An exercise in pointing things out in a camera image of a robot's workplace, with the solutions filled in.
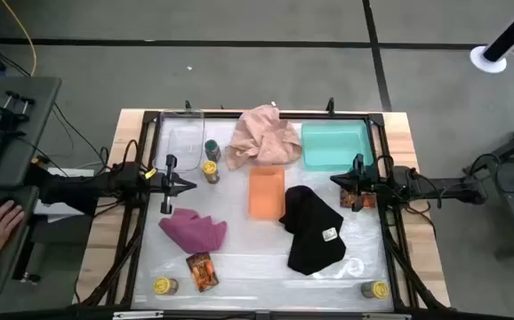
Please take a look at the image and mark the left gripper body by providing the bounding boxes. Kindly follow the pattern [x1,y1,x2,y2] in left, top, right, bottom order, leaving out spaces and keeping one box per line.
[152,154,179,215]

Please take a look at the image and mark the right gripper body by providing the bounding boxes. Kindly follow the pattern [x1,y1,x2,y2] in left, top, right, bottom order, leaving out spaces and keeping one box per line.
[352,154,376,212]

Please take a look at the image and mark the yellow lid spice jar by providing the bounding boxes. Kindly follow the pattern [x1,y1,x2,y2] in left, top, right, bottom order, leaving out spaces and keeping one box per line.
[153,276,180,296]
[201,160,221,185]
[360,280,390,300]

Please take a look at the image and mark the green lid spice jar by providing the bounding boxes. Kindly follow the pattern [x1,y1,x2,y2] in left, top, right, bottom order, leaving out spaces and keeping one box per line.
[204,139,222,163]

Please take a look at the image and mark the orange spice packet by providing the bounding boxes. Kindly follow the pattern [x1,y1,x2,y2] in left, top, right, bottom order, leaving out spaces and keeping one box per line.
[185,252,220,293]
[340,186,377,210]

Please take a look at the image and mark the teal plastic bin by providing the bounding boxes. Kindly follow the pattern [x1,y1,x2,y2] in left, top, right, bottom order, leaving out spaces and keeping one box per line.
[301,119,376,172]

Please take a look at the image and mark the clear plastic bin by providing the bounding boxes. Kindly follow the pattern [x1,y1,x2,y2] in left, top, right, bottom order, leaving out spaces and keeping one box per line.
[152,108,205,173]

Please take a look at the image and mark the magenta cloth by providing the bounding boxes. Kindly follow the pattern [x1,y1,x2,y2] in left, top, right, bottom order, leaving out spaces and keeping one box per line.
[157,207,229,254]

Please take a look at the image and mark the black cloth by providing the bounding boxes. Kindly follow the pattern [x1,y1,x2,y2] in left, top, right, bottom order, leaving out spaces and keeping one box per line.
[278,185,347,276]

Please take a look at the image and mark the orange tray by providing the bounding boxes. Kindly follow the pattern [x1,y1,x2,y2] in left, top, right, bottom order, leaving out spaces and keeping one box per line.
[247,166,286,220]

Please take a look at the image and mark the pink cloth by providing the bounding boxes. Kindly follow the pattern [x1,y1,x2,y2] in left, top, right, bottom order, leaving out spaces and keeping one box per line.
[224,104,303,172]

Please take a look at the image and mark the white plastic table cover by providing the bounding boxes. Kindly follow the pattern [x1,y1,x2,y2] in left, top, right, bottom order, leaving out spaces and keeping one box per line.
[132,117,394,311]

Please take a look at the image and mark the grey keyboard desk panel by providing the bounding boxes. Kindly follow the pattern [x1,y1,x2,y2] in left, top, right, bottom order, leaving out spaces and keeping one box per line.
[0,75,62,188]

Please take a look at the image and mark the small metal caster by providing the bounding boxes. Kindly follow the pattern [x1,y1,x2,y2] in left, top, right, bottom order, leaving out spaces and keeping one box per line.
[20,271,43,286]

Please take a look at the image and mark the black clamp stand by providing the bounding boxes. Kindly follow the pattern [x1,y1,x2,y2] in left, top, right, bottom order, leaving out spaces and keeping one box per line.
[0,90,36,133]

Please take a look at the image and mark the black pole white base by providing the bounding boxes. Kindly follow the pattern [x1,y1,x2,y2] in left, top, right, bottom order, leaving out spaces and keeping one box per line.
[469,0,514,75]

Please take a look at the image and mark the black metal table frame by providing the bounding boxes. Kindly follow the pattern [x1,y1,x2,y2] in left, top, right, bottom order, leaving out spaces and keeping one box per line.
[72,108,452,320]

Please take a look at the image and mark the silver metal bracket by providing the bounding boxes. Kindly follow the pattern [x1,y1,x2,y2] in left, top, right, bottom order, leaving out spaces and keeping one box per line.
[112,310,165,320]
[361,313,412,320]

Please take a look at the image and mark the yellow cable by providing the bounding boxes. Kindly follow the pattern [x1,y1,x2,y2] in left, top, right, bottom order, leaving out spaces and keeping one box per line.
[0,0,38,77]

